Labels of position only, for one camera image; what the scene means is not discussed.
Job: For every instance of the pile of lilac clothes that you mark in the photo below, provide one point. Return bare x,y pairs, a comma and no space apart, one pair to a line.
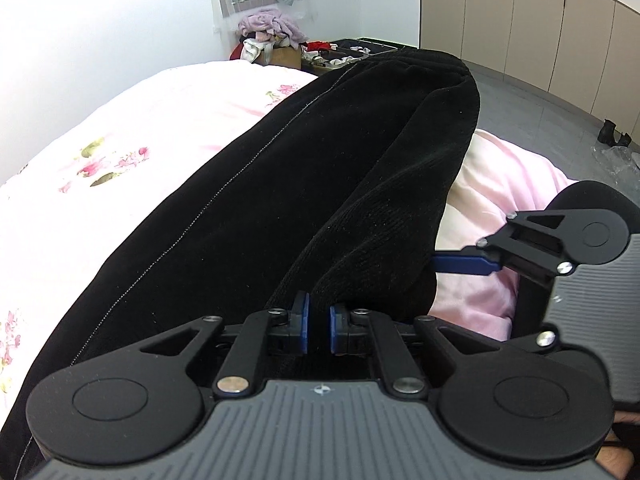
274,23

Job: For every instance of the red bag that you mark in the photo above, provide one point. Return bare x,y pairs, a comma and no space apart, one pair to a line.
240,53

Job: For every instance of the black velvet pants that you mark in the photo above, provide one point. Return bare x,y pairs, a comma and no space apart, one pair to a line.
338,191

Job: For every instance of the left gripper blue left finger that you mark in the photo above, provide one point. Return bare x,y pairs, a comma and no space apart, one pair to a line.
299,320

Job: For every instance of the pink floral bed quilt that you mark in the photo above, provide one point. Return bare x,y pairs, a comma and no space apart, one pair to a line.
68,209

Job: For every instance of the pair of black shoes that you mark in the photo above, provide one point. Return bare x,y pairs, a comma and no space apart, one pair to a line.
607,136

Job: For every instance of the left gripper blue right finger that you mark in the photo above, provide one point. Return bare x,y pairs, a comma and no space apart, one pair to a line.
337,329

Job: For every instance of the beige wardrobe cabinets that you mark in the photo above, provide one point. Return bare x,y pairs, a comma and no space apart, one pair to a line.
583,52

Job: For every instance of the person's right hand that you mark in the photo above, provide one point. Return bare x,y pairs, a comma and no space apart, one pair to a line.
614,456

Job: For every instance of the brown Nike paper bag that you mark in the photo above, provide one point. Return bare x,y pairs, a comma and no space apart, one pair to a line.
269,54

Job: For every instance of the clear plastic bag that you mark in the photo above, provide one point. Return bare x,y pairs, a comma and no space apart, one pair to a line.
620,163

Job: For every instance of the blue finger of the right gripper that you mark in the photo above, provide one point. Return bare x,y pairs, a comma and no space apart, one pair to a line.
464,264

